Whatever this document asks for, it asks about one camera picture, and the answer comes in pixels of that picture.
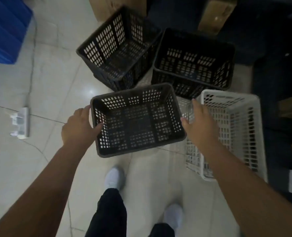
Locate person's right hand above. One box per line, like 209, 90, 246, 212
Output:
180, 98, 220, 152

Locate person's left hand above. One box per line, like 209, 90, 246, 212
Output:
61, 105, 104, 153

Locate white plastic crate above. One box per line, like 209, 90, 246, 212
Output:
183, 89, 268, 182

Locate black plastic crate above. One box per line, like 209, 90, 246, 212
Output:
151, 28, 236, 99
76, 6, 162, 92
90, 82, 187, 158

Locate person's right forearm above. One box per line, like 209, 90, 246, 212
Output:
202, 143, 292, 237

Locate person's left forearm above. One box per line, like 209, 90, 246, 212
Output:
0, 144, 88, 237

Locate person's left leg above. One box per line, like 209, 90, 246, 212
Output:
85, 189, 128, 237

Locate person's leg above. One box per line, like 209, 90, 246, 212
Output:
85, 189, 128, 237
150, 222, 175, 237

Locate person's right leg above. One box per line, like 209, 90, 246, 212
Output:
150, 222, 175, 237

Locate white power strip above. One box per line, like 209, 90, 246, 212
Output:
9, 107, 30, 140

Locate white left shoe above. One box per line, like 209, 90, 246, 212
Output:
104, 166, 126, 191

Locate white shoe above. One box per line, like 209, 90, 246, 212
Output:
104, 166, 126, 191
164, 203, 184, 230

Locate black shelf unit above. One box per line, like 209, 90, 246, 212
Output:
251, 54, 292, 211
146, 0, 292, 65

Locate white right shoe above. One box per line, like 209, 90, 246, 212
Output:
164, 203, 184, 230

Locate labelled brown cardboard box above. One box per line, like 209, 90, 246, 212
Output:
197, 0, 237, 35

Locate large cardboard box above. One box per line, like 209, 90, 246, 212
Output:
88, 0, 147, 22

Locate blue plastic crate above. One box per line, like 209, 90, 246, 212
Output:
0, 0, 34, 65

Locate grey power cable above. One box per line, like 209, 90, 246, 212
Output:
26, 19, 38, 109

